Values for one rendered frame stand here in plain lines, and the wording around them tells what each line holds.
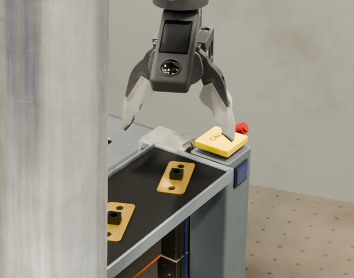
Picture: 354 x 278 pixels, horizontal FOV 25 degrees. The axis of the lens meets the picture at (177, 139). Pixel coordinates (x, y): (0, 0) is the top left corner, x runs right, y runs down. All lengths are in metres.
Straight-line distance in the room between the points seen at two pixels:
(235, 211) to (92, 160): 0.74
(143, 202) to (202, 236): 0.24
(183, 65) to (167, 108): 2.09
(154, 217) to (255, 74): 1.89
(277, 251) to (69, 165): 1.26
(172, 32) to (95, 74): 0.48
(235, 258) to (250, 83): 1.64
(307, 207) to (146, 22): 1.25
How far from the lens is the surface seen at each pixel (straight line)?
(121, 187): 1.10
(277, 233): 1.82
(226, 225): 1.25
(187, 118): 3.04
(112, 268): 0.95
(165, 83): 0.95
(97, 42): 0.52
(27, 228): 0.54
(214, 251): 1.29
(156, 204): 1.06
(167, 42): 0.98
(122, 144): 1.54
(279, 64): 2.85
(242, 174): 1.23
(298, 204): 1.92
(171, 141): 1.42
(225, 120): 1.05
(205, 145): 1.20
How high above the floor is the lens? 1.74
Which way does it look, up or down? 28 degrees down
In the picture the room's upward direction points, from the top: straight up
